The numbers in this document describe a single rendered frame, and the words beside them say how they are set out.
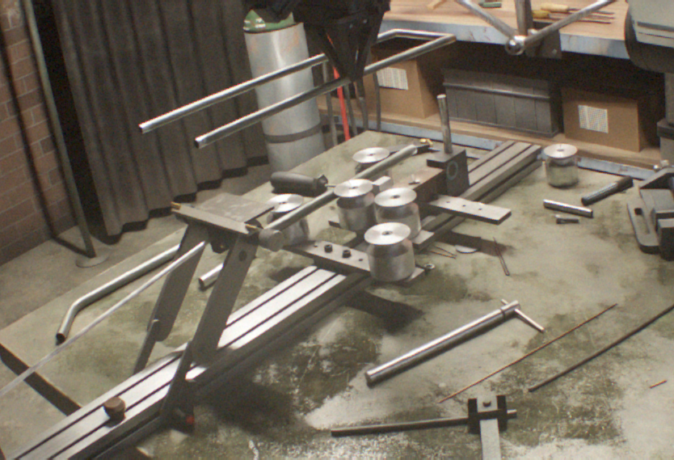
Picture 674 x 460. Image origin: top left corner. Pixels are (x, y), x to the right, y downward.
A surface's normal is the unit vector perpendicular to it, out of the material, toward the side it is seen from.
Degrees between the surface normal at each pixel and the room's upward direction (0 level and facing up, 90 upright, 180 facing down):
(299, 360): 0
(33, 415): 0
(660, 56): 106
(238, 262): 90
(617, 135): 89
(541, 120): 90
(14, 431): 0
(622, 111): 91
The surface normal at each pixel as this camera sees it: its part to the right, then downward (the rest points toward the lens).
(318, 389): -0.15, -0.89
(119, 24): 0.00, 0.43
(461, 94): -0.67, 0.42
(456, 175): 0.72, 0.20
